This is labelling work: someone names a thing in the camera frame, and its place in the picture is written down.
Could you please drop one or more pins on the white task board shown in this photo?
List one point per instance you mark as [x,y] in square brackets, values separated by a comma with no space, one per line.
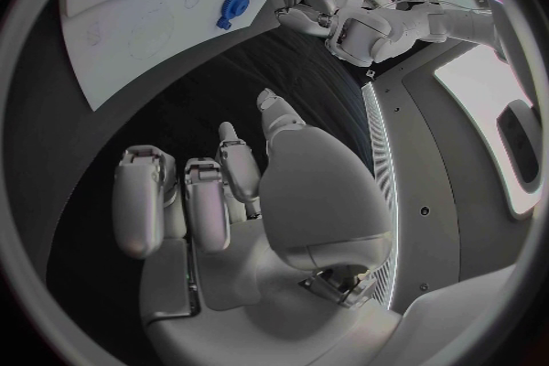
[141,12]

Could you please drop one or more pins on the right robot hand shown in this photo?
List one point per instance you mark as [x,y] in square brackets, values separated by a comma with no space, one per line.
[317,201]

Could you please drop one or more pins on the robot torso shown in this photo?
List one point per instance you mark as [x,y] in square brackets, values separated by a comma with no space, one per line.
[429,149]

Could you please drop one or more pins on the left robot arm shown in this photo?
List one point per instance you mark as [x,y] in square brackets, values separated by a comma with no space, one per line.
[407,26]

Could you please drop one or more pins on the blue gear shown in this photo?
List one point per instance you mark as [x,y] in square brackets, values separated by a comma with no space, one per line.
[236,2]

